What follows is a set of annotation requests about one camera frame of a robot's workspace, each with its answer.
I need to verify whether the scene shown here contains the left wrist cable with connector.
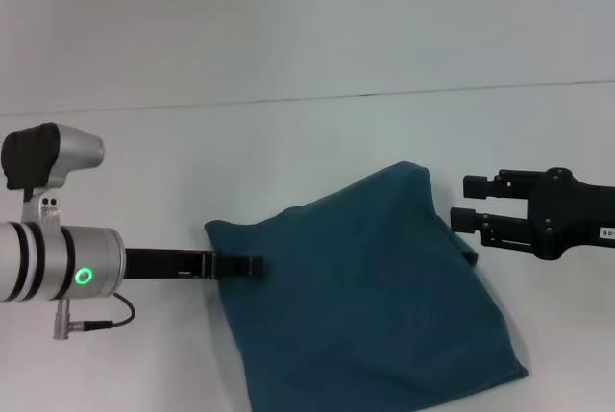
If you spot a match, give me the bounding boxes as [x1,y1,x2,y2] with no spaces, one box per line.
[52,292,136,341]

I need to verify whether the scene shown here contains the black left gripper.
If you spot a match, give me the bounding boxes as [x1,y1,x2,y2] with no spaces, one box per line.
[123,248,265,283]

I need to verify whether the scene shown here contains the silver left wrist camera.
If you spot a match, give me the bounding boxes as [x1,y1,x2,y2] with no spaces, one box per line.
[1,122,106,202]

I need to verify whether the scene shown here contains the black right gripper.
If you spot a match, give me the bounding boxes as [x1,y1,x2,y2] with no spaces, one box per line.
[450,166,615,261]

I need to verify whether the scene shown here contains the teal t-shirt with FREE print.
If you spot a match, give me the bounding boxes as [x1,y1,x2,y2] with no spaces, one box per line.
[204,160,530,412]

